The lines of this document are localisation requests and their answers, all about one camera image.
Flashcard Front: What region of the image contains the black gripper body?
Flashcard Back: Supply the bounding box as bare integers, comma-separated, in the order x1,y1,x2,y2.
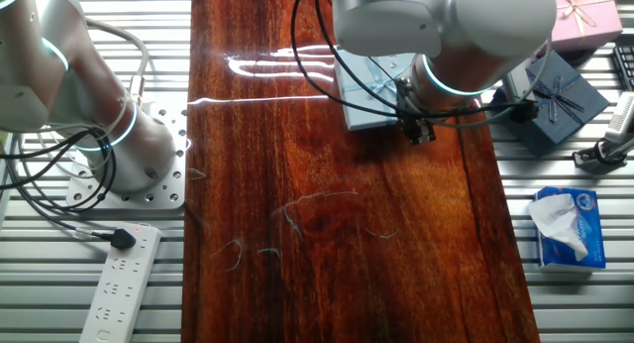
396,92,433,131

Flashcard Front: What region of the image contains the light blue casing with bow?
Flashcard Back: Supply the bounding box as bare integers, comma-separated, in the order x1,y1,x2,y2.
334,48,416,132

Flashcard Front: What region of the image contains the navy gift box with ribbon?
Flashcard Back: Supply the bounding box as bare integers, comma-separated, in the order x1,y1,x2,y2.
489,50,611,159

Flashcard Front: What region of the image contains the blue tissue box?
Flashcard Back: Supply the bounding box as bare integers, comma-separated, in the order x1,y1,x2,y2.
533,185,606,274

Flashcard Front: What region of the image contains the pink gift box with ribbon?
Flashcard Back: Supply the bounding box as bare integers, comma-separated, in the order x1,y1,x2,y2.
537,0,624,56

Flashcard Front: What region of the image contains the white tissue sheet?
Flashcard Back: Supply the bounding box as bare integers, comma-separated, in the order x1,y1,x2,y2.
527,192,589,263

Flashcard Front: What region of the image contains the black keyboard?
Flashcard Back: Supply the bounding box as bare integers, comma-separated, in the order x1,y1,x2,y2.
612,44,634,92

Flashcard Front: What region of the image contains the black power plug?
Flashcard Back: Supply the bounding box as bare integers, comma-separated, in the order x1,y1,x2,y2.
91,227,138,251

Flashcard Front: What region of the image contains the white power strip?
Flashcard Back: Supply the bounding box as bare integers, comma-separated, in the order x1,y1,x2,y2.
78,223,163,343

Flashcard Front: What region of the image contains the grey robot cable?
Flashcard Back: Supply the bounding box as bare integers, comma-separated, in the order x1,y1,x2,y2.
428,35,554,131

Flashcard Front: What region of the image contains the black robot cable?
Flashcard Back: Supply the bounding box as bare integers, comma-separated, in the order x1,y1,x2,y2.
289,0,397,120
314,0,521,120

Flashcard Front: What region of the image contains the gripper camera on silver bracket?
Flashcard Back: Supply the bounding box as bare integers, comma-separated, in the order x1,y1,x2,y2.
499,69,540,125

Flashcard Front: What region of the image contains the black camera stand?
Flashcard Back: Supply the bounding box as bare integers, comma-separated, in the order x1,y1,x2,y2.
572,133,634,175

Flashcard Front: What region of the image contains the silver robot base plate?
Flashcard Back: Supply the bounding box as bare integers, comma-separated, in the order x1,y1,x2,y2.
65,104,188,211

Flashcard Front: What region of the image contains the grey cable with metal connector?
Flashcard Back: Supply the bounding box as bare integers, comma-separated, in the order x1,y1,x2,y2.
81,16,151,107

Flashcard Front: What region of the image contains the black base cable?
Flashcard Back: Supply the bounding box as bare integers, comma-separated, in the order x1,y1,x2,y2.
0,129,110,210
0,126,119,215

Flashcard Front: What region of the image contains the grey cable with clear plug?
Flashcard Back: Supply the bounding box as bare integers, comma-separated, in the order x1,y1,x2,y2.
14,183,95,241

